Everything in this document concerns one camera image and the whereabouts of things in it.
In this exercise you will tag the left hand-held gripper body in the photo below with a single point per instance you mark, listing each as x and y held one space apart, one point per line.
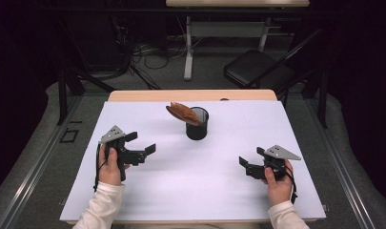
125 156

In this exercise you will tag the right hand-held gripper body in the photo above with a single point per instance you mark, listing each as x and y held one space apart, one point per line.
270 163

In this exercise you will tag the brown wooden scoop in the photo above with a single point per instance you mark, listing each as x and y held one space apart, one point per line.
184 114

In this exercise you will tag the black mesh cup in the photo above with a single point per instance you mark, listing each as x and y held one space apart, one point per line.
197 131

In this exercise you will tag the person's left hand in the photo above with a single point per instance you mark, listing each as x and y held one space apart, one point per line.
109 170

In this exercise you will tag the person's right hand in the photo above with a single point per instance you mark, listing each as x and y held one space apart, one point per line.
279 191

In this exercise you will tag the white board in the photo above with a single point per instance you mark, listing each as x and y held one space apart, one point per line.
197 191

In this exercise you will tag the light wooden table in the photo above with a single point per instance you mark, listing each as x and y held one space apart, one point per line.
181 95

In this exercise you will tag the black metal stand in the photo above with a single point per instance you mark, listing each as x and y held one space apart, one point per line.
63 95

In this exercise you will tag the black folding chair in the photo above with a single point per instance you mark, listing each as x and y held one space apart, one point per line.
254 68

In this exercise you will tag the white-legged desk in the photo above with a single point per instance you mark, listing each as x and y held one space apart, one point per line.
232 29

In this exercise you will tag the black floor socket frame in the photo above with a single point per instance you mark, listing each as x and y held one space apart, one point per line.
69 135

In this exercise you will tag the metal floor rail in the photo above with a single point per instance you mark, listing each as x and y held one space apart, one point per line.
35 171
346 178

